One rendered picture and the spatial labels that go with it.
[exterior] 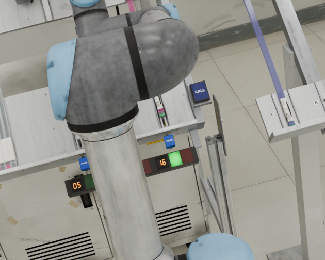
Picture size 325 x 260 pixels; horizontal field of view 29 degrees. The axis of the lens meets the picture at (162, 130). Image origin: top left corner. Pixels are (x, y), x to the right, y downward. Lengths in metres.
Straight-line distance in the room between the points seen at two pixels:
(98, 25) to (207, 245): 0.52
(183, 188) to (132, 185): 1.08
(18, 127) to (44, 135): 0.07
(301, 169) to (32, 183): 0.82
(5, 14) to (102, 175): 0.85
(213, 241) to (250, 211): 1.27
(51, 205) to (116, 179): 1.06
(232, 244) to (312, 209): 0.84
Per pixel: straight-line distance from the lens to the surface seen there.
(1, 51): 3.57
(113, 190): 1.00
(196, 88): 1.57
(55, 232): 2.11
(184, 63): 0.95
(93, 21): 1.33
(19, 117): 1.64
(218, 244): 1.13
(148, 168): 1.57
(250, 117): 2.96
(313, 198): 1.92
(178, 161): 1.58
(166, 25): 0.97
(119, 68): 0.92
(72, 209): 2.06
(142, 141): 1.59
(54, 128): 1.61
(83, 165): 1.57
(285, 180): 2.53
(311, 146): 1.81
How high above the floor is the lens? 1.54
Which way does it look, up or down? 31 degrees down
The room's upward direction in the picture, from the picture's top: 13 degrees counter-clockwise
